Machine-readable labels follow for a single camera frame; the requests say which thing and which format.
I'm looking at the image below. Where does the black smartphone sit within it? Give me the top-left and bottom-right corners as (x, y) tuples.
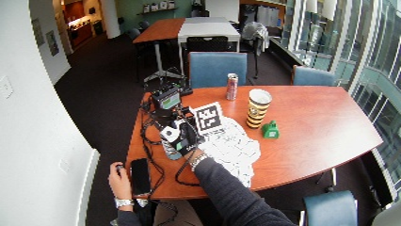
(129, 157), (153, 198)

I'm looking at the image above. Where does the black device with screen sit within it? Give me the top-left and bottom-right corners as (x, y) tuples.
(149, 86), (185, 111)

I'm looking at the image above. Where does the white marker cube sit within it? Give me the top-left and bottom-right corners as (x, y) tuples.
(189, 101), (227, 137)

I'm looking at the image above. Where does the grey blue can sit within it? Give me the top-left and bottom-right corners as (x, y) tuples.
(161, 138), (184, 161)

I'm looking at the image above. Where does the silver wristwatch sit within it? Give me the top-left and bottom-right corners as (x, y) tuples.
(113, 197), (137, 209)

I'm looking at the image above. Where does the white patterned cloth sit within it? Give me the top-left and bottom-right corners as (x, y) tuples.
(200, 115), (264, 189)

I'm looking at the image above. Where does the red drink can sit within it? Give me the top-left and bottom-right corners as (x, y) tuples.
(224, 73), (241, 102)

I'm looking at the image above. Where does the blue padded chair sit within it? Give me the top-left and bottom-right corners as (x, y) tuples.
(187, 51), (249, 89)
(303, 189), (360, 226)
(289, 64), (338, 88)

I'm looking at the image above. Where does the yellow black striped cup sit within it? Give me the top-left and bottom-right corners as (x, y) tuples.
(244, 89), (273, 130)

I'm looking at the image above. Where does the small green toy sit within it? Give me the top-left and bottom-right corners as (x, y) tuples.
(261, 120), (281, 140)

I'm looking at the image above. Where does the black mesh chair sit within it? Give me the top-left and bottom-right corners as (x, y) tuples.
(184, 35), (231, 54)

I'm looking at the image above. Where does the brown wooden table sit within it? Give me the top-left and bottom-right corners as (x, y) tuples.
(132, 17), (187, 45)

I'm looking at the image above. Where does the white table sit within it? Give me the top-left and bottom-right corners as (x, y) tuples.
(177, 16), (243, 76)

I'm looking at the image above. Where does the grey jacket on chair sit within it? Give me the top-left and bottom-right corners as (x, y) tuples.
(241, 21), (271, 53)

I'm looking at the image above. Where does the white glove camera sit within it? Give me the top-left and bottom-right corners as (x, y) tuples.
(159, 125), (181, 143)

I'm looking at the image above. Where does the black cable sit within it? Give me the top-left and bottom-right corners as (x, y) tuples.
(139, 93), (201, 202)

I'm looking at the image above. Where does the silver beaded bracelet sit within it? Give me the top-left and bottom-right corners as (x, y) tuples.
(189, 153), (211, 172)

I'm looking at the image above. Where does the white wall switch plate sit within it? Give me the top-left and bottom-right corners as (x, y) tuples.
(0, 74), (15, 101)

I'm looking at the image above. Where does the wall shelf with frames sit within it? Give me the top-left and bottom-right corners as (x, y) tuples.
(136, 0), (180, 16)

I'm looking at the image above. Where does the framed wall picture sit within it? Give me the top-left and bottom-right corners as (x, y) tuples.
(44, 29), (61, 57)
(31, 17), (47, 48)

